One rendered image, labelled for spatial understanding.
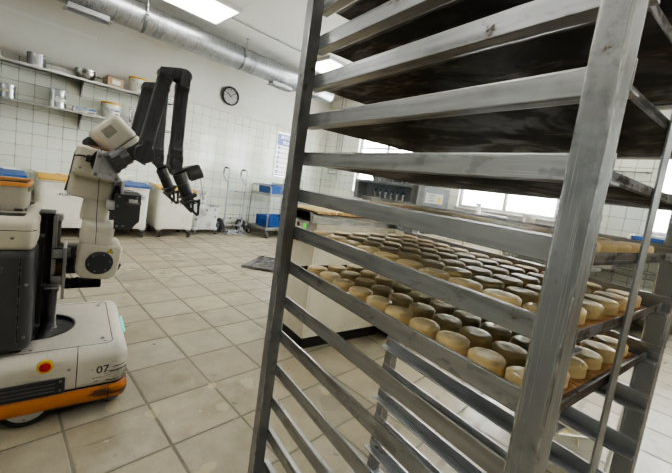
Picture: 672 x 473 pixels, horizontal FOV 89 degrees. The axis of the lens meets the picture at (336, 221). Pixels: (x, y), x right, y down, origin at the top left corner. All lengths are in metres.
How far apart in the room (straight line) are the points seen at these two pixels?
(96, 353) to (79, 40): 4.80
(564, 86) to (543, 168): 0.09
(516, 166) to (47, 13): 5.89
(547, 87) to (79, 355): 1.78
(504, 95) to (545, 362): 0.31
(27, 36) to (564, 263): 5.91
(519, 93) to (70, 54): 5.78
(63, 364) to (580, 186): 1.78
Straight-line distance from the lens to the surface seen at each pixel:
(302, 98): 0.85
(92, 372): 1.86
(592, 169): 0.41
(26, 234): 1.70
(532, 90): 0.49
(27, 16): 6.02
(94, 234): 1.86
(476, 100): 0.52
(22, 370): 1.83
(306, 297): 2.26
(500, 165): 0.48
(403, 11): 0.70
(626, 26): 0.44
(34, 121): 5.85
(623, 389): 0.90
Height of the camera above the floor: 1.09
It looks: 6 degrees down
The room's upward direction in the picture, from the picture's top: 8 degrees clockwise
